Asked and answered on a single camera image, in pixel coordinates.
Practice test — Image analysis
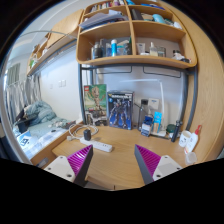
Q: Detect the dark green round tin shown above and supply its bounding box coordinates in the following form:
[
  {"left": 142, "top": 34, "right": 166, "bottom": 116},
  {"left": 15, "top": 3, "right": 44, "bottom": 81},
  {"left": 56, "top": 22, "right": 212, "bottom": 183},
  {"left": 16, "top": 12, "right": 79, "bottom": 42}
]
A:
[{"left": 166, "top": 124, "right": 175, "bottom": 133}]

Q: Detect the bed with blue bedding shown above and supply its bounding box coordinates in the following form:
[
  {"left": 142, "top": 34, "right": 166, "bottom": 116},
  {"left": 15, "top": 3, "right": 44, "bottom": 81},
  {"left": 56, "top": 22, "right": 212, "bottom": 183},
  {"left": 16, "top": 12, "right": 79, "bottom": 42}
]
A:
[{"left": 13, "top": 101, "right": 76, "bottom": 159}]

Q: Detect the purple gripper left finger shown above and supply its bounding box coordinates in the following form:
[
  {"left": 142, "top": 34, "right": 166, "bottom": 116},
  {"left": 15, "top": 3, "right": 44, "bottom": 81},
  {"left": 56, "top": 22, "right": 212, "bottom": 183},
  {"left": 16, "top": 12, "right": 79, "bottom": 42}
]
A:
[{"left": 45, "top": 145, "right": 93, "bottom": 187}]

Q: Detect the teal orange card box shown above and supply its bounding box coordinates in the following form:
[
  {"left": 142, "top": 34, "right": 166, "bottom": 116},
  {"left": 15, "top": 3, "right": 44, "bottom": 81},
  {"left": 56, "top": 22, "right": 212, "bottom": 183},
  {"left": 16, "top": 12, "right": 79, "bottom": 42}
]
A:
[{"left": 153, "top": 112, "right": 162, "bottom": 133}]

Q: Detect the clear plastic cup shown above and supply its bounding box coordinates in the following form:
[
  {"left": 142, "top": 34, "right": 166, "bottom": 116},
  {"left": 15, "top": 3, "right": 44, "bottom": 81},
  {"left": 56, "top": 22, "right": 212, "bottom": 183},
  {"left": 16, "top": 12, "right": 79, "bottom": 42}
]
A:
[{"left": 185, "top": 152, "right": 197, "bottom": 165}]

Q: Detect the white power strip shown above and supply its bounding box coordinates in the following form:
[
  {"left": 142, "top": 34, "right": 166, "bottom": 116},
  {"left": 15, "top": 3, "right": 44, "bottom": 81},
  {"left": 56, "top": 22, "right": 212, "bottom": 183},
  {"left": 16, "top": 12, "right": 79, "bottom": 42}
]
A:
[{"left": 80, "top": 138, "right": 112, "bottom": 152}]

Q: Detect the blue can on shelf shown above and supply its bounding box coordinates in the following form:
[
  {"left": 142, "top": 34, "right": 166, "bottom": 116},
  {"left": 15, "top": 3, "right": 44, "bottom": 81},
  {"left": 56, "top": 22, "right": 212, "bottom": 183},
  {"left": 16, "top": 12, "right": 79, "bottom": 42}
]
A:
[{"left": 111, "top": 39, "right": 117, "bottom": 56}]

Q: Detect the small blue box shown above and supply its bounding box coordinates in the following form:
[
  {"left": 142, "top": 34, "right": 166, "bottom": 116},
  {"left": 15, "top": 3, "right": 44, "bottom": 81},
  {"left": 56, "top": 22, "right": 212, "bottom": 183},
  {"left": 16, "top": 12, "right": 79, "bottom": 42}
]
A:
[{"left": 141, "top": 116, "right": 153, "bottom": 137}]

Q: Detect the Groot Lego box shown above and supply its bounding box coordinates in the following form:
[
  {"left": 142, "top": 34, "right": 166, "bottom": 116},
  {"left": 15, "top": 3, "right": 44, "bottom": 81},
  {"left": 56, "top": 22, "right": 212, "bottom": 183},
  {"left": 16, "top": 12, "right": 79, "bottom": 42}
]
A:
[{"left": 84, "top": 84, "right": 107, "bottom": 126}]

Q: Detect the white mug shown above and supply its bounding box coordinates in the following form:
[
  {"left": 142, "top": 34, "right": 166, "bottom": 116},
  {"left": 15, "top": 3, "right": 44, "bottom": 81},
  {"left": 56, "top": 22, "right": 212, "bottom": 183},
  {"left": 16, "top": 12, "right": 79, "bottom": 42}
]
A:
[{"left": 179, "top": 130, "right": 191, "bottom": 147}]

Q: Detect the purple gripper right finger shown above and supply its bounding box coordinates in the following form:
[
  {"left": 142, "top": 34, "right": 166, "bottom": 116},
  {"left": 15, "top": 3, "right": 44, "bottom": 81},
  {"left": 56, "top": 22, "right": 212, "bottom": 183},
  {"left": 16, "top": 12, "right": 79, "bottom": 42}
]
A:
[{"left": 134, "top": 145, "right": 182, "bottom": 185}]

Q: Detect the dark jar on shelf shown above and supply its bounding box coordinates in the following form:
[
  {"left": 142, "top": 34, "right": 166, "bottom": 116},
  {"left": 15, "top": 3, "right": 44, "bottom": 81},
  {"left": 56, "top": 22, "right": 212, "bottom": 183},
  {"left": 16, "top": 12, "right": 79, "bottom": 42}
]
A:
[{"left": 92, "top": 42, "right": 103, "bottom": 59}]

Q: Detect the stack of papers on shelf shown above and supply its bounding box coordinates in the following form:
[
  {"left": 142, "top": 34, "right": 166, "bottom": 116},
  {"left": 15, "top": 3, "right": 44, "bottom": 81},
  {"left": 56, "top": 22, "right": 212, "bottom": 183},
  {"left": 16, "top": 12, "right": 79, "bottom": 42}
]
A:
[{"left": 79, "top": 10, "right": 128, "bottom": 30}]

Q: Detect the white bottle red cap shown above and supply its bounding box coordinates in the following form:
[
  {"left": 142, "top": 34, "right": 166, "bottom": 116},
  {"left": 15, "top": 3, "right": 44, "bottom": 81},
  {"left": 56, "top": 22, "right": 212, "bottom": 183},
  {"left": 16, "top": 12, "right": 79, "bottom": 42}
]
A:
[{"left": 184, "top": 125, "right": 202, "bottom": 154}]

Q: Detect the blue robot model box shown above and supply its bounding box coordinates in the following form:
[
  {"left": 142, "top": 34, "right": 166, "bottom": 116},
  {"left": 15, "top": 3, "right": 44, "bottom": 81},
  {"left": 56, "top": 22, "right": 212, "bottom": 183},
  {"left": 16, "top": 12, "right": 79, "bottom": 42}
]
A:
[{"left": 107, "top": 90, "right": 134, "bottom": 130}]

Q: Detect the white charger cable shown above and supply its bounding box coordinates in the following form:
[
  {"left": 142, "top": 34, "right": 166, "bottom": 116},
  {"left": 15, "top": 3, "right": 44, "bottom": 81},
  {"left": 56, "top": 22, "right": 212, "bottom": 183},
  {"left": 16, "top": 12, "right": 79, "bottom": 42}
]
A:
[{"left": 66, "top": 123, "right": 100, "bottom": 142}]

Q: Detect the black charger plug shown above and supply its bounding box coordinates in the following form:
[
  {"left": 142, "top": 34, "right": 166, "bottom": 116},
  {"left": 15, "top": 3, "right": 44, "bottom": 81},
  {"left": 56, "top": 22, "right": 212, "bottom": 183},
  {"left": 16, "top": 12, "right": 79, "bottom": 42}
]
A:
[{"left": 83, "top": 129, "right": 91, "bottom": 141}]

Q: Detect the wooden wall shelf unit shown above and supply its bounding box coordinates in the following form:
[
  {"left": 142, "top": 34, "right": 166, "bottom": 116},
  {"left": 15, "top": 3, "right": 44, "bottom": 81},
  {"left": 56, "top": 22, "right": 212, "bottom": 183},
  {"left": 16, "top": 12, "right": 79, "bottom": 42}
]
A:
[{"left": 76, "top": 0, "right": 197, "bottom": 69}]

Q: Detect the black cylindrical bottle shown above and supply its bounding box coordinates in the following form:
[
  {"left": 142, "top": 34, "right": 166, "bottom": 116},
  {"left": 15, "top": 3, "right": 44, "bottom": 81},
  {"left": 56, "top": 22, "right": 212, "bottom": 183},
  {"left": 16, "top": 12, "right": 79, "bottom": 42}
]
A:
[{"left": 171, "top": 120, "right": 183, "bottom": 142}]

